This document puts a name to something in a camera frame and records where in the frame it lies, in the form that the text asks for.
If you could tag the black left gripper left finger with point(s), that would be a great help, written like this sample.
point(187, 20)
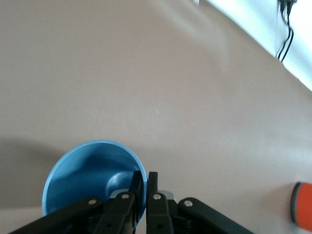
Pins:
point(114, 214)

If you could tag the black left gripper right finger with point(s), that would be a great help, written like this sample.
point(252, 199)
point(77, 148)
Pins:
point(158, 214)

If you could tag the light blue plastic cup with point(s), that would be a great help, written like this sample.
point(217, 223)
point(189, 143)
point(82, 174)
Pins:
point(80, 175)

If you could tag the brown table mat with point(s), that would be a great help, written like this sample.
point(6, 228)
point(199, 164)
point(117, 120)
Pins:
point(122, 73)

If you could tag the orange can with grey lid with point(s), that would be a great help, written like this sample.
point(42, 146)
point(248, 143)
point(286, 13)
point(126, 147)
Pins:
point(304, 207)

